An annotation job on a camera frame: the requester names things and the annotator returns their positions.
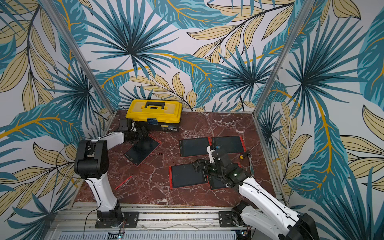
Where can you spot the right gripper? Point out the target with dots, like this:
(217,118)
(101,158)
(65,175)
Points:
(205,166)

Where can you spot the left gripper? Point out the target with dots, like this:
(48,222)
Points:
(140,135)

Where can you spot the writing tablet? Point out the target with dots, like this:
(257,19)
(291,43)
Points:
(194,147)
(141,150)
(230,144)
(217,181)
(185,176)

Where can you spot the yellow black toolbox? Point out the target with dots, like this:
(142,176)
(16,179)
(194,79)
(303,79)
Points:
(156,115)

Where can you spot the red stylus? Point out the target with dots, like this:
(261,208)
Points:
(124,182)

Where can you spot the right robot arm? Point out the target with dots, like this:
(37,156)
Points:
(262,211)

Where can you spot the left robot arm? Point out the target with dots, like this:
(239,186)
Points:
(92,164)

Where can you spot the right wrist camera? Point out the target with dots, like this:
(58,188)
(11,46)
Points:
(213,154)

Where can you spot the screwdriver with black handle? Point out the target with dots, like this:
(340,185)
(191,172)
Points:
(244,155)

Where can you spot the ratchet wrench green handle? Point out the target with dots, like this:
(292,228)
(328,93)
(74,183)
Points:
(250,163)

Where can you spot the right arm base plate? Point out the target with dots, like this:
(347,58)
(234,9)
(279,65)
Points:
(229,219)

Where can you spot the left aluminium corner post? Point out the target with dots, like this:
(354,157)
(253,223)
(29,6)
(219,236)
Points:
(62,28)

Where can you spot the aluminium corner post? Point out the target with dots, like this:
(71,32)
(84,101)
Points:
(299,21)
(62,28)

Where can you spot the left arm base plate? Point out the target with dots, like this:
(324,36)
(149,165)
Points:
(112,220)

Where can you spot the aluminium frame rail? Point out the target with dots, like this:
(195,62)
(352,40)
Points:
(154,223)

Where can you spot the right aluminium corner post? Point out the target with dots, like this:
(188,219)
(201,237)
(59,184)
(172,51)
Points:
(299,21)

